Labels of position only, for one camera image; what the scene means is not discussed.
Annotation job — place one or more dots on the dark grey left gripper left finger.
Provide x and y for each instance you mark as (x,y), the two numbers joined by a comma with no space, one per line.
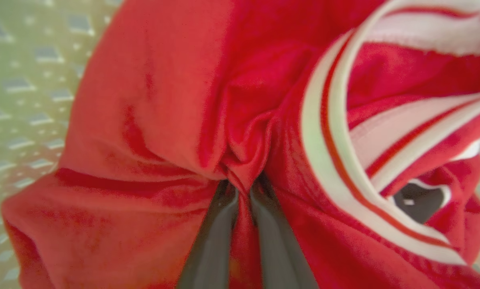
(212,249)

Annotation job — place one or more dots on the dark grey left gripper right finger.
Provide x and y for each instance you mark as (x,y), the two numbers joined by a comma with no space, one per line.
(280,257)

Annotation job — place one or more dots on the red garment with white stripes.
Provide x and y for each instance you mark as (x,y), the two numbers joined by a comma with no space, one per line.
(143,100)

